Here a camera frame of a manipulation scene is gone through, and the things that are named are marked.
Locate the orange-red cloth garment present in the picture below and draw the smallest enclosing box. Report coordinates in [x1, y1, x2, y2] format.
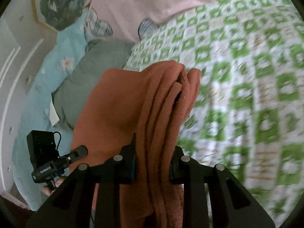
[71, 61, 201, 227]

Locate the person's left hand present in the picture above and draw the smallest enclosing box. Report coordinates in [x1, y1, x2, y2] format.
[41, 176, 67, 197]

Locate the light blue floral bedsheet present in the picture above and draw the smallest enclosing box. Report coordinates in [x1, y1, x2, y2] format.
[12, 9, 88, 211]

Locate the green white patterned quilt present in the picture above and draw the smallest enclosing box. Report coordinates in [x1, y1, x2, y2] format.
[125, 0, 303, 226]

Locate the grey-green pillow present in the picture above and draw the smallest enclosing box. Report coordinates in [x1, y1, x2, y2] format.
[52, 40, 133, 130]

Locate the gold framed picture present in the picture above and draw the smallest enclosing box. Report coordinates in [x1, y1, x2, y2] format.
[31, 0, 86, 31]

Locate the pink pillow with plaid hearts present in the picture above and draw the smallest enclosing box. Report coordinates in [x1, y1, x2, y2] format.
[84, 0, 218, 42]

